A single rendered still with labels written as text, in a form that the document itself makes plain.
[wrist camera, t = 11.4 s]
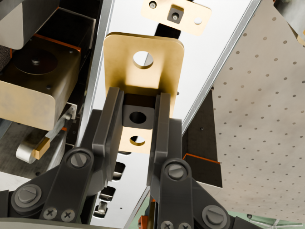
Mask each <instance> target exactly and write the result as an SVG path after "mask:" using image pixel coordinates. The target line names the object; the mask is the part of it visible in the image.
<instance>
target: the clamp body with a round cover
mask: <svg viewBox="0 0 305 229"><path fill-rule="evenodd" d="M99 5H100V0H59V8H58V9H57V10H55V12H54V13H53V14H52V15H51V16H50V17H49V19H48V20H47V21H46V22H45V23H44V24H43V25H42V26H41V28H40V29H39V30H38V31H37V32H36V33H35V34H34V35H33V36H32V37H31V38H30V40H29V41H28V42H27V43H26V44H25V45H24V47H23V48H22V49H20V50H13V51H12V58H11V59H10V61H9V62H8V64H7V65H6V66H5V67H4V68H3V69H2V70H1V72H0V118H3V119H7V120H10V121H14V122H17V123H21V124H25V125H28V126H32V127H36V128H39V129H43V130H47V131H51V130H53V129H54V127H55V125H56V123H57V121H58V119H59V117H60V115H61V113H62V111H63V109H64V107H65V105H66V103H67V101H68V99H69V97H70V95H71V93H72V91H73V89H74V87H75V85H76V83H77V81H78V75H79V66H80V64H81V62H82V60H83V58H84V56H85V55H86V53H87V51H88V49H92V46H93V40H94V34H95V29H96V24H97V18H98V11H99Z"/></svg>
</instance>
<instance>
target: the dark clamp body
mask: <svg viewBox="0 0 305 229"><path fill-rule="evenodd" d="M58 8H59V0H24V1H23V2H21V3H20V4H19V5H18V6H17V7H15V8H14V9H13V10H12V11H11V12H10V13H9V14H8V15H7V16H5V17H4V18H3V19H2V20H1V21H0V45H2V46H5V47H8V48H12V49H15V50H20V49H22V48H23V47H24V45H25V44H26V43H27V42H28V41H29V40H30V38H31V37H32V36H33V35H34V34H35V33H36V32H37V30H38V29H39V28H40V27H41V26H42V25H43V24H44V22H45V21H46V20H47V19H48V18H49V17H50V16H51V15H52V14H53V12H54V11H55V10H57V9H58Z"/></svg>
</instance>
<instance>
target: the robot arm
mask: <svg viewBox="0 0 305 229"><path fill-rule="evenodd" d="M123 100H124V91H123V90H120V88H119V87H111V86H110V87H109V89H108V93H107V96H106V100H105V102H104V106H103V110H98V109H93V110H92V112H91V115H90V117H89V120H88V123H87V126H86V129H85V132H84V135H83V138H82V140H81V143H80V146H79V147H76V148H72V149H70V150H69V151H68V152H67V153H66V154H65V155H64V157H63V159H62V162H61V164H59V165H57V166H55V167H54V168H52V169H50V170H48V171H46V172H44V173H43V174H41V175H39V176H37V177H35V178H33V179H32V180H30V181H28V182H26V183H24V184H22V185H21V186H19V187H18V188H17V189H16V190H14V191H9V189H8V190H3V191H0V229H121V228H112V227H104V226H96V225H90V223H91V219H92V216H93V211H94V207H95V203H96V200H97V196H98V192H100V191H101V190H103V189H104V187H107V185H108V181H109V182H112V179H113V174H114V169H115V165H116V160H117V155H118V150H119V146H120V141H121V137H122V132H123V126H122V105H123ZM170 102H171V94H170V93H162V92H161V95H157V96H156V104H155V112H154V120H153V127H152V138H151V146H150V155H149V163H148V174H147V183H146V186H150V195H151V196H152V197H153V198H154V199H155V212H154V226H153V229H263V228H261V227H259V226H257V225H255V224H253V223H250V222H248V221H246V220H244V219H242V218H240V217H238V216H236V217H233V216H231V215H229V214H228V212H227V211H226V210H225V208H224V207H223V206H222V205H220V204H219V203H218V202H217V201H216V200H215V199H214V198H213V197H212V196H211V195H210V194H209V193H208V192H207V191H206V190H205V189H204V188H203V187H202V186H201V185H200V184H199V183H198V182H197V181H196V180H195V179H194V178H193V177H192V170H191V167H190V165H189V164H188V163H187V162H186V161H184V160H182V119H176V118H170Z"/></svg>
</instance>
